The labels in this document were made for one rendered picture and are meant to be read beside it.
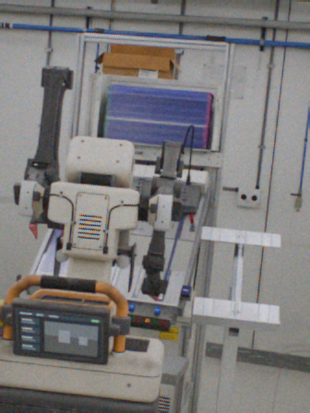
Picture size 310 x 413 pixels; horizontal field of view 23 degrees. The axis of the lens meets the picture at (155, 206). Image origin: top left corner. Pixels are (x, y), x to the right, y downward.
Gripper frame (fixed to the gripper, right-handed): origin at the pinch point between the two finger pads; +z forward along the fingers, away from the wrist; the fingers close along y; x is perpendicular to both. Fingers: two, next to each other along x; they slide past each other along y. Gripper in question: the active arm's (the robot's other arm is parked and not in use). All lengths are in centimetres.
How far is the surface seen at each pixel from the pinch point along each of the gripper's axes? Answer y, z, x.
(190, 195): -2, 3, -62
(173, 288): -3.9, 8.9, -13.2
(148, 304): 4.9, 8.3, -2.4
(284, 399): -53, 149, -48
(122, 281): 19.0, 8.7, -12.8
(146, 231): 15.4, 8.5, -42.5
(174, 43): 15, -42, -119
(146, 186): 20, 2, -65
